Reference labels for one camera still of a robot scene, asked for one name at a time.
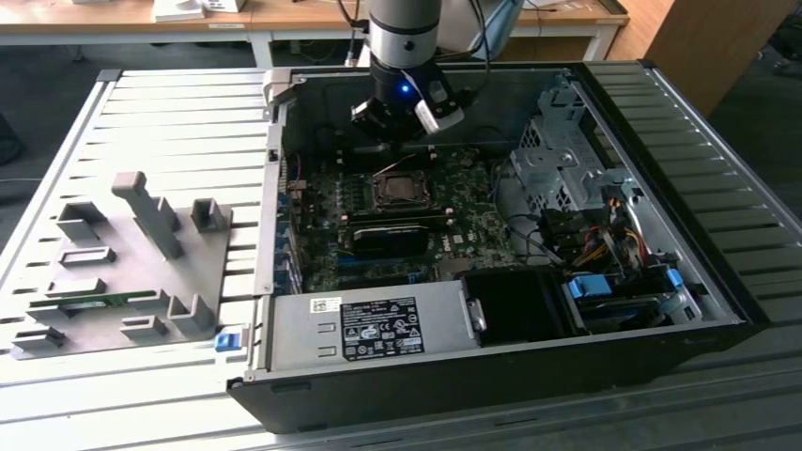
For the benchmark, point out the silver CPU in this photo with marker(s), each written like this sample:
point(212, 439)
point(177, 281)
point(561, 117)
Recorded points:
point(403, 189)

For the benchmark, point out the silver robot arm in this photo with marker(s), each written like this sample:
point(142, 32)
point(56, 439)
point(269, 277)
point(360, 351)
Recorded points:
point(404, 42)

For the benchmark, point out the CPU socket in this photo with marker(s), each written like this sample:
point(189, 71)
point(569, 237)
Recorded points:
point(407, 206)

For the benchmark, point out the round coin cell battery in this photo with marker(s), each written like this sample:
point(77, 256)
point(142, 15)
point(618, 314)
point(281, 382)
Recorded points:
point(465, 160)

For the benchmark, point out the black RAM slot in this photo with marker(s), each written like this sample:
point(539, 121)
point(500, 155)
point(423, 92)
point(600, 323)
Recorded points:
point(395, 215)
point(395, 224)

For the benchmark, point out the green motherboard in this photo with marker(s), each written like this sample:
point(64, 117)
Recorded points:
point(463, 221)

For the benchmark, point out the black graphics card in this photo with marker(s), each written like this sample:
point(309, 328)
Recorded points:
point(384, 242)

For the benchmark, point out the metal drive cage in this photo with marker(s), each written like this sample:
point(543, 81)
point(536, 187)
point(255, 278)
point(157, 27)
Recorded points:
point(544, 176)

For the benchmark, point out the dark chipset heatsink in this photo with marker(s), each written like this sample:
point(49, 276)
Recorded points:
point(452, 268)

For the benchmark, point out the white box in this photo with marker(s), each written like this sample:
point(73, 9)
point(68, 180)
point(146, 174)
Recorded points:
point(181, 11)

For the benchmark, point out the black fan shroud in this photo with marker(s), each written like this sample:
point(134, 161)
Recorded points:
point(509, 307)

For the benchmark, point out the grey power supply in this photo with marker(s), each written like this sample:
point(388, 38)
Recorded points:
point(300, 329)

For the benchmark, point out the hard disk in blue carrier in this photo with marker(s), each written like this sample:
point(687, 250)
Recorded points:
point(588, 286)

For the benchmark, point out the wooden cabinet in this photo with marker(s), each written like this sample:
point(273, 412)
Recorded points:
point(707, 51)

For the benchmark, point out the grey parts rack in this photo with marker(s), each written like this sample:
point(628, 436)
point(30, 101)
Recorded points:
point(134, 282)

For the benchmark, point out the blue plastic block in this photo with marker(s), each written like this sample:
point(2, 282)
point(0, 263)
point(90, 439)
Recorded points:
point(227, 342)

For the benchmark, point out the blue plastic latch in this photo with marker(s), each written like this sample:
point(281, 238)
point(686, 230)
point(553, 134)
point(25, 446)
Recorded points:
point(672, 281)

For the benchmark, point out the green RAM stick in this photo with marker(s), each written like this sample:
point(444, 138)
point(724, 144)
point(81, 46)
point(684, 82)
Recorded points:
point(125, 297)

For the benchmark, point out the black PC case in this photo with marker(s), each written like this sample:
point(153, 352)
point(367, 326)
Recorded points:
point(437, 399)

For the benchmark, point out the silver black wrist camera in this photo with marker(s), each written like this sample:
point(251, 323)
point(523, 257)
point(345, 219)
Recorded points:
point(437, 113)

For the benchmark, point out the wooden desk white frame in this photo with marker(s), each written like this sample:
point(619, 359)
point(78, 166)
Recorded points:
point(93, 21)
point(563, 21)

